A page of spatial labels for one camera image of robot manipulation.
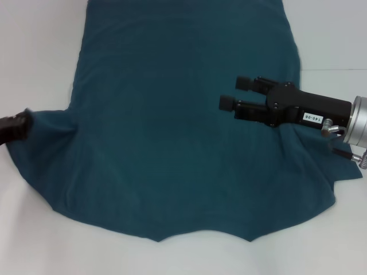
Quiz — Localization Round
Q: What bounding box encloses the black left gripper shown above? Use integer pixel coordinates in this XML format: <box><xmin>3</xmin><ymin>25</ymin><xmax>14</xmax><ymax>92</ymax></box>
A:
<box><xmin>0</xmin><ymin>108</ymin><xmax>34</xmax><ymax>146</ymax></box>

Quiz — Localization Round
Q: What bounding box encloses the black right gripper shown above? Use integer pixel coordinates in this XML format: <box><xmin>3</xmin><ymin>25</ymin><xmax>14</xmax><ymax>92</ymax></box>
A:
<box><xmin>219</xmin><ymin>75</ymin><xmax>353</xmax><ymax>130</ymax></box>

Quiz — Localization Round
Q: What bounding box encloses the right arm cable with plug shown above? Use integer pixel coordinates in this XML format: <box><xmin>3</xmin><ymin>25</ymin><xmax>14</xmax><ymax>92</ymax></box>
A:
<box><xmin>321</xmin><ymin>117</ymin><xmax>367</xmax><ymax>170</ymax></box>

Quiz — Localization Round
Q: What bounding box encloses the teal blue t-shirt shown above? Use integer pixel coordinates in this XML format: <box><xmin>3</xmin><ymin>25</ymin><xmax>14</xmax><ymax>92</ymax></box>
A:
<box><xmin>5</xmin><ymin>0</ymin><xmax>364</xmax><ymax>243</ymax></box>

